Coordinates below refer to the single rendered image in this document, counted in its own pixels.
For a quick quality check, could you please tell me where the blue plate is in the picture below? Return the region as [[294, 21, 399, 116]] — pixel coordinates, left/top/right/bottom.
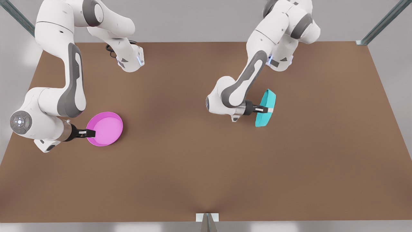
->
[[255, 89, 276, 127]]

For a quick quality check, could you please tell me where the pink plate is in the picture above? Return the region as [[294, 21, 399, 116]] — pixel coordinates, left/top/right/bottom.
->
[[86, 111, 124, 147]]

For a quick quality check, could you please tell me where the silver frame post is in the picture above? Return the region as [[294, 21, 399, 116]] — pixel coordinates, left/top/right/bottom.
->
[[0, 0, 35, 37], [196, 213, 219, 232], [355, 0, 412, 46]]

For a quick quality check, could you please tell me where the black cable loop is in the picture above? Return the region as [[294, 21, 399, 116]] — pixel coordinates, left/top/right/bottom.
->
[[106, 40, 137, 59]]

